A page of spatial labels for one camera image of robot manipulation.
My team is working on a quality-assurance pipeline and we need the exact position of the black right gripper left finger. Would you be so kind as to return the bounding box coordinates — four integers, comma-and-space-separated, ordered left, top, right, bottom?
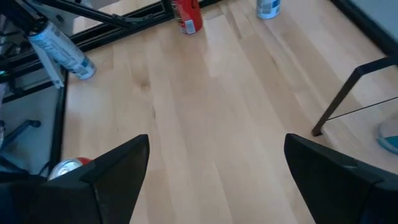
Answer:
80, 133, 150, 224

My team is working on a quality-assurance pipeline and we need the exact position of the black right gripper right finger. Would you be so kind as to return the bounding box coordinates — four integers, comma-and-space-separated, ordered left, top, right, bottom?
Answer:
283, 133, 384, 224

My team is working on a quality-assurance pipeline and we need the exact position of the orange Fanta soda can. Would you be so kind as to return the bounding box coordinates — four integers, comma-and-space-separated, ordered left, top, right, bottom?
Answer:
47, 157, 94, 181

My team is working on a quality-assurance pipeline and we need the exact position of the blue silver energy drink can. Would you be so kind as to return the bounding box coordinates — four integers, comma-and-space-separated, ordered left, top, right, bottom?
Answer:
375, 119, 398, 156

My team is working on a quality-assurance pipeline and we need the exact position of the red can black label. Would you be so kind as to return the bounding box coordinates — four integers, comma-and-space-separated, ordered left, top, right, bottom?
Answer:
170, 0, 205, 35

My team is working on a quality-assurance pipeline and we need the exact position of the white Arctic beverage can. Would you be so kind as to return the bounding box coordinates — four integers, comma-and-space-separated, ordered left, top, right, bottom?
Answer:
255, 0, 282, 20

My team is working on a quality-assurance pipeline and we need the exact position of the white slim can black lid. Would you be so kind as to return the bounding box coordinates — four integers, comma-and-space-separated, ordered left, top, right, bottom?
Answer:
27, 21, 97, 81

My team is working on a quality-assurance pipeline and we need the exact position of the black aluminium frame rail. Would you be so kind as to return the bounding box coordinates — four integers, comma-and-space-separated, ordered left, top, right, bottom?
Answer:
48, 70, 70, 175
329, 0, 398, 58
70, 0, 224, 54

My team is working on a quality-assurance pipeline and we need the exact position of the black shelf end frame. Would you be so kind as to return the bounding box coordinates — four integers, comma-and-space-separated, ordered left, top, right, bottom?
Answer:
312, 55, 398, 138

